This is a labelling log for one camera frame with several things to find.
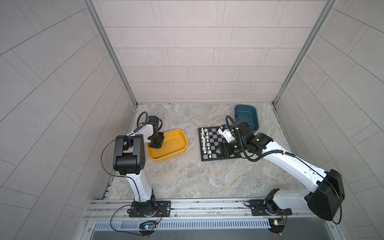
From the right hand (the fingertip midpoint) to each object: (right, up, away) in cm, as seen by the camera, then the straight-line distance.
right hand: (218, 150), depth 75 cm
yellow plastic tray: (-25, +1, +19) cm, 32 cm away
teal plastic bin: (+27, +19, +35) cm, 48 cm away
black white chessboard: (-3, +4, +19) cm, 19 cm away
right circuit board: (+26, -33, -7) cm, 42 cm away
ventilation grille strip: (+11, -32, -8) cm, 34 cm away
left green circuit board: (-32, -31, -11) cm, 46 cm away
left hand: (-31, +3, +22) cm, 38 cm away
